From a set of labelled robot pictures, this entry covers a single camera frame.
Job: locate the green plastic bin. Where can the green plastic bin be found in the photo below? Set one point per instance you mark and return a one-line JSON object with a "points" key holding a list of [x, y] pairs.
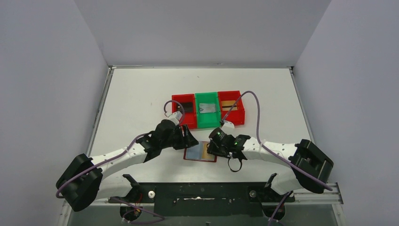
{"points": [[208, 120]]}

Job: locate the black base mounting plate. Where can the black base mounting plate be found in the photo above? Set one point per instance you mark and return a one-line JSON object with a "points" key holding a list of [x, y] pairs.
{"points": [[253, 199]]}

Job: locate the red plastic bin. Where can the red plastic bin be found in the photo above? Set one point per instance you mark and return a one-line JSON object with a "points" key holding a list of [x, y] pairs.
{"points": [[236, 117], [190, 119]]}

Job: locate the silver credit card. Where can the silver credit card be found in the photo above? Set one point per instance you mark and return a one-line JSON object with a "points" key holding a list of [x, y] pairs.
{"points": [[207, 108]]}

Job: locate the left red plastic bin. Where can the left red plastic bin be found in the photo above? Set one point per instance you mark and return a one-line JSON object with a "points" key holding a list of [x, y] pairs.
{"points": [[190, 119]]}

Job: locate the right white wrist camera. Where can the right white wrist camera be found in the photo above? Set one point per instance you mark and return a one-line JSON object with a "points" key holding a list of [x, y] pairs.
{"points": [[227, 125]]}

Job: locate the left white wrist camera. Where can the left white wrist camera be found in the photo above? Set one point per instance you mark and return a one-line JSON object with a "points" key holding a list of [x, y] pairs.
{"points": [[175, 117]]}

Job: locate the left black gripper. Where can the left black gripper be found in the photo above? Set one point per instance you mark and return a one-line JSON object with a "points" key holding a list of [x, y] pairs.
{"points": [[184, 138]]}

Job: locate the black credit card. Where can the black credit card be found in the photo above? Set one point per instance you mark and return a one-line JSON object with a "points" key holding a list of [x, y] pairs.
{"points": [[186, 107]]}

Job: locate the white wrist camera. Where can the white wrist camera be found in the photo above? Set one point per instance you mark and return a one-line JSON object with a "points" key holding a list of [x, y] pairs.
{"points": [[175, 117], [227, 125]]}

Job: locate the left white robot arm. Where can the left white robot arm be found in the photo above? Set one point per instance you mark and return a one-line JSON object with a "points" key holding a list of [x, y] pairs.
{"points": [[80, 183]]}

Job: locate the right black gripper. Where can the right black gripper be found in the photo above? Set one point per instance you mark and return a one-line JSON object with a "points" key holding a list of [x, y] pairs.
{"points": [[213, 149]]}

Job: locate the right red plastic bin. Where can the right red plastic bin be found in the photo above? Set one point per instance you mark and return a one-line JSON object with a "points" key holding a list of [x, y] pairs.
{"points": [[236, 117]]}

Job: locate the gold credit card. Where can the gold credit card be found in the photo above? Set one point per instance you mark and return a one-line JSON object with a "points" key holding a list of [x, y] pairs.
{"points": [[227, 105]]}

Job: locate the red leather card holder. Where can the red leather card holder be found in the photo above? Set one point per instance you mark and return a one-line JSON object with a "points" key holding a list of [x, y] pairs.
{"points": [[199, 153]]}

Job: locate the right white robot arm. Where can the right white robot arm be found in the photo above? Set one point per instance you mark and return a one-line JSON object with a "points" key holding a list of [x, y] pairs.
{"points": [[310, 166]]}

